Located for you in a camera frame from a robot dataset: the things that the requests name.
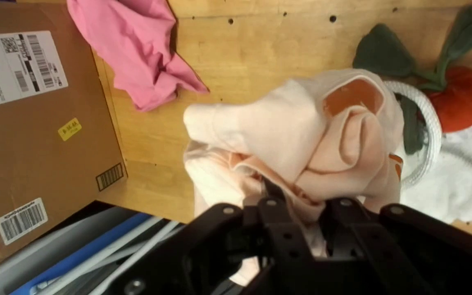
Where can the blue bar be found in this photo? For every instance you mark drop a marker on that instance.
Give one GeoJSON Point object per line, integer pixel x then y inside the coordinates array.
{"type": "Point", "coordinates": [91, 247]}

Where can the red radish plush green leaves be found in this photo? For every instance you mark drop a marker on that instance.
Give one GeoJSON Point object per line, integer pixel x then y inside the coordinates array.
{"type": "Point", "coordinates": [463, 98]}

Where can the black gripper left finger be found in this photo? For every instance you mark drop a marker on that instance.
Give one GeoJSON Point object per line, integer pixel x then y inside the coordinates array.
{"type": "Point", "coordinates": [286, 246]}

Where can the bright pink cloth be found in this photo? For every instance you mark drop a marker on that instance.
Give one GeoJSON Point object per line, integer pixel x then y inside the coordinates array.
{"type": "Point", "coordinates": [132, 49]}

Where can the cardboard box with white label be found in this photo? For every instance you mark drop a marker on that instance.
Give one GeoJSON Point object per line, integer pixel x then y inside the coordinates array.
{"type": "Point", "coordinates": [33, 157]}

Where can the white towel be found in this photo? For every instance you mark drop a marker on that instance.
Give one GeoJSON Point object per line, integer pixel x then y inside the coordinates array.
{"type": "Point", "coordinates": [466, 180]}

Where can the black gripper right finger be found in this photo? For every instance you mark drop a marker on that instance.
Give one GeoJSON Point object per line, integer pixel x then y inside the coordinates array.
{"type": "Point", "coordinates": [410, 251]}

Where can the pale peach shirt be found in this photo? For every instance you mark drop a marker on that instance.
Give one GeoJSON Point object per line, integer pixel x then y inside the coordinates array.
{"type": "Point", "coordinates": [279, 131]}

